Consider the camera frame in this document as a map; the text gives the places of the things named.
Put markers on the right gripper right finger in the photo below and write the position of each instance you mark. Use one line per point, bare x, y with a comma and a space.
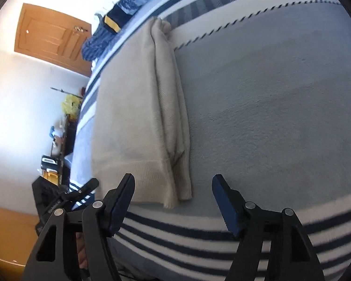
291, 254

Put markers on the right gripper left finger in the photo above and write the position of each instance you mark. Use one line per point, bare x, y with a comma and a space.
54, 256

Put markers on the beige knit sweater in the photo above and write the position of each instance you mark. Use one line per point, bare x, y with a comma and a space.
141, 124

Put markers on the person left hand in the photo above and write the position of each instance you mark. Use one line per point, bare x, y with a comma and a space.
82, 258

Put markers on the cluttered side table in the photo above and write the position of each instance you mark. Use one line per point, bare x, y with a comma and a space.
56, 166

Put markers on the yellow plastic bag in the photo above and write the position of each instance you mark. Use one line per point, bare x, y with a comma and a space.
71, 106

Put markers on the wooden door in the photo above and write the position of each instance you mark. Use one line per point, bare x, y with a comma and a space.
53, 37

